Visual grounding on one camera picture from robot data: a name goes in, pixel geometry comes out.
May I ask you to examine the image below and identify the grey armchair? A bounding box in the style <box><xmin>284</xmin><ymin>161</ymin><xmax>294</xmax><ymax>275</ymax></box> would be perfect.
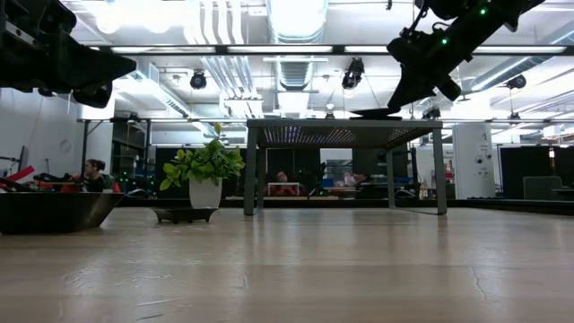
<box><xmin>522</xmin><ymin>175</ymin><xmax>564</xmax><ymax>201</ymax></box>

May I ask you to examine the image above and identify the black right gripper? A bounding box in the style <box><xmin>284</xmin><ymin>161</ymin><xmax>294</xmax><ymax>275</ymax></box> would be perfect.
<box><xmin>386</xmin><ymin>22</ymin><xmax>472</xmax><ymax>109</ymax></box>

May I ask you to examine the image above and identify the black teardrop plate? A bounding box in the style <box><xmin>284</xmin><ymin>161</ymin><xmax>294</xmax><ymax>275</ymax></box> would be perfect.
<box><xmin>351</xmin><ymin>106</ymin><xmax>404</xmax><ymax>118</ymax></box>

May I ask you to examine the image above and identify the potted green artificial plant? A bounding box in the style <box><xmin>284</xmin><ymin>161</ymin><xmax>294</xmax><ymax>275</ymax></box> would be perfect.
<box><xmin>159</xmin><ymin>123</ymin><xmax>247</xmax><ymax>210</ymax></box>

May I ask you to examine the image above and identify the person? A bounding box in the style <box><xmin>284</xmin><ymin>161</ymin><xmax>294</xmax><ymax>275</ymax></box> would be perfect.
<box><xmin>83</xmin><ymin>158</ymin><xmax>109</xmax><ymax>194</ymax></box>
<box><xmin>268</xmin><ymin>170</ymin><xmax>300</xmax><ymax>197</ymax></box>

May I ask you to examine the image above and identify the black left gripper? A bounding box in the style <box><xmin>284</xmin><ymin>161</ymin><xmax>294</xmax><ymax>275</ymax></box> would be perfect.
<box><xmin>0</xmin><ymin>0</ymin><xmax>137</xmax><ymax>109</ymax></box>

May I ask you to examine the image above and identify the black aluminium extrusion frame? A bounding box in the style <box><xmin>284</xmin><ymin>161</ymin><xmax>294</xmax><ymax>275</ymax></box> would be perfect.
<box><xmin>114</xmin><ymin>196</ymin><xmax>574</xmax><ymax>216</ymax></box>

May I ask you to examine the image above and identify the black ceiling spotlight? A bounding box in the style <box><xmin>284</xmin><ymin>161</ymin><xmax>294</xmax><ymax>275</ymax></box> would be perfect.
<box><xmin>189</xmin><ymin>70</ymin><xmax>208</xmax><ymax>91</ymax></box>
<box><xmin>506</xmin><ymin>74</ymin><xmax>528</xmax><ymax>91</ymax></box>
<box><xmin>341</xmin><ymin>57</ymin><xmax>366</xmax><ymax>91</ymax></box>

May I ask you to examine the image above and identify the grey perforated metal shelf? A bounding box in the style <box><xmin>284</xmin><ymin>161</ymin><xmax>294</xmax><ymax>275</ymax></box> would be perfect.
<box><xmin>243</xmin><ymin>118</ymin><xmax>448</xmax><ymax>216</ymax></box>

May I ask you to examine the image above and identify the small black square plate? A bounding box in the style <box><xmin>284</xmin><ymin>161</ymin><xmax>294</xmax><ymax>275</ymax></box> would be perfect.
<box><xmin>152</xmin><ymin>206</ymin><xmax>220</xmax><ymax>225</ymax></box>

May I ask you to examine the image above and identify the black wavy square bowl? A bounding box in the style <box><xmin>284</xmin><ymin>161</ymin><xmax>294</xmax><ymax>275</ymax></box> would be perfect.
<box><xmin>0</xmin><ymin>191</ymin><xmax>126</xmax><ymax>236</ymax></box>

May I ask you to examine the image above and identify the white cylindrical column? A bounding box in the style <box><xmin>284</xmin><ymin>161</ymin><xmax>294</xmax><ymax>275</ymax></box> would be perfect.
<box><xmin>451</xmin><ymin>123</ymin><xmax>497</xmax><ymax>200</ymax></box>

